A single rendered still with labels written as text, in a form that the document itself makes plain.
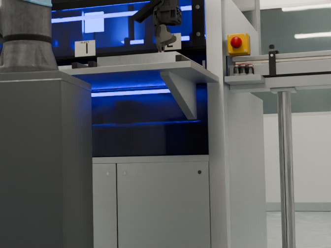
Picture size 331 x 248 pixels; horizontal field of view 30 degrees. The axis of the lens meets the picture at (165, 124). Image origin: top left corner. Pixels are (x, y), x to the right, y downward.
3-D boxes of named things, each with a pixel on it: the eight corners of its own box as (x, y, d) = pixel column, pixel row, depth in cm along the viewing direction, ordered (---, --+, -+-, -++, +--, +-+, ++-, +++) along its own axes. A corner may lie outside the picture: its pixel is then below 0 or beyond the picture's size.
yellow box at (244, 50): (231, 56, 227) (230, 37, 227) (250, 55, 225) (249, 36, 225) (227, 53, 220) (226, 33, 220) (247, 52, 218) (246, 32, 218)
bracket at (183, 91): (188, 119, 224) (187, 83, 224) (196, 119, 223) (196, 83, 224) (160, 113, 191) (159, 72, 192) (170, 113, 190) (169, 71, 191)
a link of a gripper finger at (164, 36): (171, 49, 206) (171, 22, 207) (154, 50, 208) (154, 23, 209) (174, 51, 209) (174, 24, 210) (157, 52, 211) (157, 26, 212)
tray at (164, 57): (135, 80, 227) (134, 71, 227) (203, 76, 219) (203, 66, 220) (97, 68, 195) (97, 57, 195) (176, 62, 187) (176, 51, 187)
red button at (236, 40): (232, 49, 221) (231, 38, 221) (243, 48, 219) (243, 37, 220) (230, 47, 217) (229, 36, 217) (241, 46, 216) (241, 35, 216)
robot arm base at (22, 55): (47, 73, 141) (46, 30, 142) (-16, 76, 143) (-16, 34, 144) (67, 81, 156) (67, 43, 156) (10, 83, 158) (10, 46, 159)
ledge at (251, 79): (232, 86, 234) (231, 80, 234) (266, 84, 230) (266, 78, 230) (224, 81, 221) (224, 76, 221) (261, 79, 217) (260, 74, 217)
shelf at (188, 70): (52, 94, 249) (52, 89, 249) (223, 84, 229) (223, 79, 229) (-16, 80, 203) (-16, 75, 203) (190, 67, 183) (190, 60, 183)
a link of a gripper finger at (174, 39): (175, 52, 211) (174, 25, 211) (159, 53, 213) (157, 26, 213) (178, 52, 214) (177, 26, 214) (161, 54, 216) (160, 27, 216)
